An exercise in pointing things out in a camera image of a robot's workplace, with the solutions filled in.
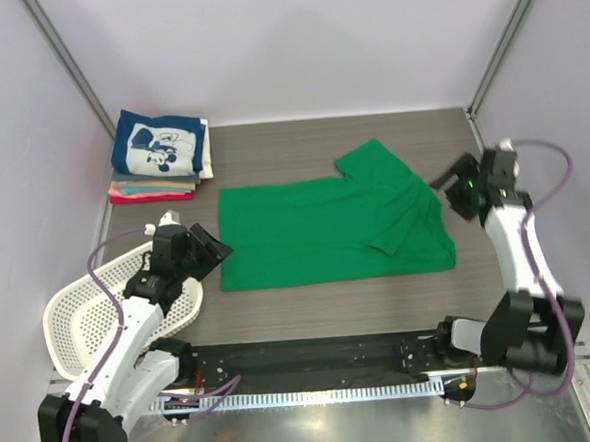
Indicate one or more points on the salmon pink folded t shirt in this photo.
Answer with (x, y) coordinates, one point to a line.
(180, 188)

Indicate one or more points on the red folded t shirt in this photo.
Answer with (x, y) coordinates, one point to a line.
(116, 200)

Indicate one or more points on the white perforated plastic basket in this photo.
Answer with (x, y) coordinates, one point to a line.
(78, 317)

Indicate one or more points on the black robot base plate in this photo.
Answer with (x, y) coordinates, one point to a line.
(328, 363)

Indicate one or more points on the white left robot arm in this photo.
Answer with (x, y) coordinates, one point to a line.
(129, 370)

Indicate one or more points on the white folded t shirt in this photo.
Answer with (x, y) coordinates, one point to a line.
(207, 170)

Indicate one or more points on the navy printed folded t shirt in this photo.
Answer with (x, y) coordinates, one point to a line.
(158, 146)

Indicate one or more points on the beige folded t shirt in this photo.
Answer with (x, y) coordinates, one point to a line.
(151, 183)

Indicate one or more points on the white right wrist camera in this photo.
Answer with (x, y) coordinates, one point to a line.
(506, 144)

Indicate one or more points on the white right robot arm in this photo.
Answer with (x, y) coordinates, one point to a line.
(534, 326)

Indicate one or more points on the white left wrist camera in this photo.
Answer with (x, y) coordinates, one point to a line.
(169, 218)

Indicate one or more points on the turquoise folded t shirt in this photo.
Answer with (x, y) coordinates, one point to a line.
(126, 191)

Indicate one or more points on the green t shirt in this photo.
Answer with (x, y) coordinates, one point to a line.
(375, 218)

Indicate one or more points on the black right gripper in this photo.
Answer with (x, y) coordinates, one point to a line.
(466, 166)

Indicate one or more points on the white slotted cable duct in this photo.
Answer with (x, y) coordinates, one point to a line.
(164, 407)

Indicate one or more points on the grey teal folded t shirt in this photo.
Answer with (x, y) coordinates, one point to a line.
(119, 177)

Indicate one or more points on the left aluminium corner post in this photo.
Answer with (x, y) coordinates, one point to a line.
(50, 34)

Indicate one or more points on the right aluminium corner post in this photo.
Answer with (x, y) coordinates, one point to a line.
(513, 26)

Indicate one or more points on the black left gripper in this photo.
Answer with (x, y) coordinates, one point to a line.
(212, 250)

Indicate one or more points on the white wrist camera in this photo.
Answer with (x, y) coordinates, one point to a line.
(169, 218)
(506, 144)

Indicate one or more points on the aluminium corner post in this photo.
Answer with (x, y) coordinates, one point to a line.
(50, 34)
(513, 26)

